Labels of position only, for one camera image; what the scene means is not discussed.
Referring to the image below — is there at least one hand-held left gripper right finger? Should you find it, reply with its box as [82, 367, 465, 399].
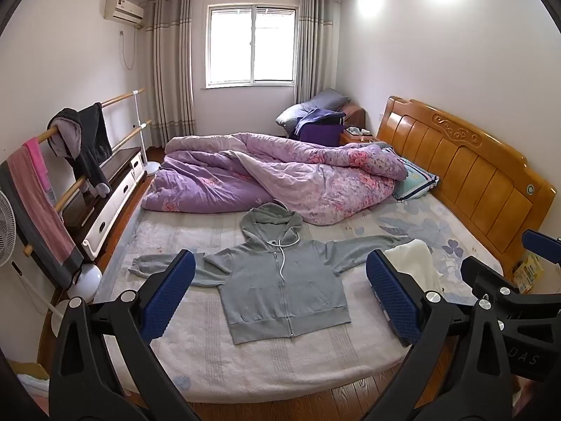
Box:
[364, 249, 513, 421]

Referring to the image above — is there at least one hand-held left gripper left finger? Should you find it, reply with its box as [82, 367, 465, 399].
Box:
[48, 249, 202, 421]

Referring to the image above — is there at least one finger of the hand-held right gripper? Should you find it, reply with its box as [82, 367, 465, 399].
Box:
[460, 256, 533, 305]
[521, 229, 561, 257]

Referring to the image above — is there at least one grey zip hoodie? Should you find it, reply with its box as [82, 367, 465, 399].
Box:
[128, 202, 410, 345]

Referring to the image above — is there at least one yellow packet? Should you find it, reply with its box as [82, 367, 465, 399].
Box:
[513, 254, 544, 294]

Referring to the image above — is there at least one white folded cloth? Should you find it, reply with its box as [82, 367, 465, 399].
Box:
[383, 239, 445, 294]

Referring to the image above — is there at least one pale printed bed sheet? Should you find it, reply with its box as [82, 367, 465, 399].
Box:
[94, 193, 505, 404]

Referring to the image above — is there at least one dark white drawer cabinet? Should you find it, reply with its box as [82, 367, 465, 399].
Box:
[61, 147, 147, 260]

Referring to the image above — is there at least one wooden bed headboard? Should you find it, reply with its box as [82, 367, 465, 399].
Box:
[376, 95, 557, 278]

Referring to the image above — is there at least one purple floral quilt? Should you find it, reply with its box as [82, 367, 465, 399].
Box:
[141, 132, 408, 225]

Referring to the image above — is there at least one striped blue white pillow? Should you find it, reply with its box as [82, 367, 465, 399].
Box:
[381, 147, 440, 202]

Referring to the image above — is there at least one grey pink striped blanket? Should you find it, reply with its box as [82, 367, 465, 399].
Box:
[0, 147, 85, 290]

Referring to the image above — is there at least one wooden nightstand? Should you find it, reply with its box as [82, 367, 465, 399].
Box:
[339, 129, 382, 146]

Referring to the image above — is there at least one dark hooded jacket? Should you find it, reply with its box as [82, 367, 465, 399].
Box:
[47, 102, 114, 198]

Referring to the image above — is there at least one white standing fan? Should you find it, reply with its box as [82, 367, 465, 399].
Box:
[0, 191, 71, 334]

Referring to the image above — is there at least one purple storage box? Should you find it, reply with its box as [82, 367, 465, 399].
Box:
[293, 109, 347, 146]

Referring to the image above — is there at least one pink towel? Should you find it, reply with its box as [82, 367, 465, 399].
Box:
[22, 137, 55, 205]

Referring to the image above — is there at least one blue grey pillow pile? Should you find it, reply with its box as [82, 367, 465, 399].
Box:
[276, 89, 351, 130]

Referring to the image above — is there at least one grey striped curtain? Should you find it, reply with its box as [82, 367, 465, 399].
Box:
[144, 0, 196, 149]
[293, 0, 343, 105]

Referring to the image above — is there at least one white framed window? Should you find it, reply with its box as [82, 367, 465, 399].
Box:
[206, 4, 299, 87]

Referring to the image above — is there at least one white air conditioner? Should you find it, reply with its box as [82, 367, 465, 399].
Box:
[104, 0, 145, 25]

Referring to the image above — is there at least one wooden double rail clothes rack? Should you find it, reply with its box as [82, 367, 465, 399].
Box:
[22, 88, 163, 308]

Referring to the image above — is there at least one white air conditioner cord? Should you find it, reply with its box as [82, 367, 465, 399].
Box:
[120, 26, 136, 70]

